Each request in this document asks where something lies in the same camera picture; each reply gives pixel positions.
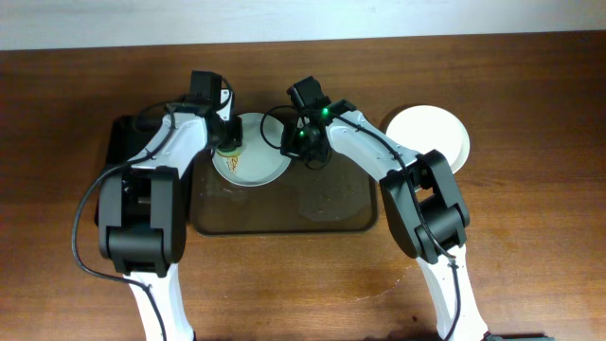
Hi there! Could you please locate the black plastic tray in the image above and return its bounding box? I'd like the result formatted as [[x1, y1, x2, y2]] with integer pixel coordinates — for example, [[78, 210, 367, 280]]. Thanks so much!
[[95, 117, 191, 229]]

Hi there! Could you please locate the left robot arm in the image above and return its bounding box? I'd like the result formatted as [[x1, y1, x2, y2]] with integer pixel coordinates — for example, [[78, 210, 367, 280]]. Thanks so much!
[[96, 89, 242, 340]]

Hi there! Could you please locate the white plate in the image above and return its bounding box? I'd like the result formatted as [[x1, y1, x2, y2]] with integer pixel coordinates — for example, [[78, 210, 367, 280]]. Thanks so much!
[[212, 113, 291, 187], [446, 114, 471, 173]]

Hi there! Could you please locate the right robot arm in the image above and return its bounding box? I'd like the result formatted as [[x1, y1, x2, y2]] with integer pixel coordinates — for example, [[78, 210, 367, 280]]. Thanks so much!
[[280, 98, 490, 340]]

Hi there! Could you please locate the brown plastic tray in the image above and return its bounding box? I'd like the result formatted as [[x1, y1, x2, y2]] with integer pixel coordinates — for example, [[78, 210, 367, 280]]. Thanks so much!
[[189, 152, 378, 236]]

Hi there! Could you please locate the white plate front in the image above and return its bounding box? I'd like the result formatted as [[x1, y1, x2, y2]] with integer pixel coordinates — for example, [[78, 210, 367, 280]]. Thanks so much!
[[446, 114, 471, 173]]

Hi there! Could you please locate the green yellow sponge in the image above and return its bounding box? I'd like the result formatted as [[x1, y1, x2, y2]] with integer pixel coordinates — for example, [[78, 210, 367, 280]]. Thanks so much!
[[215, 148, 242, 157]]

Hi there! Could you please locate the light blue plate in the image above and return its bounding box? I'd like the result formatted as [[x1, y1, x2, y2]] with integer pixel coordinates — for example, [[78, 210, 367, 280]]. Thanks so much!
[[385, 105, 451, 156]]

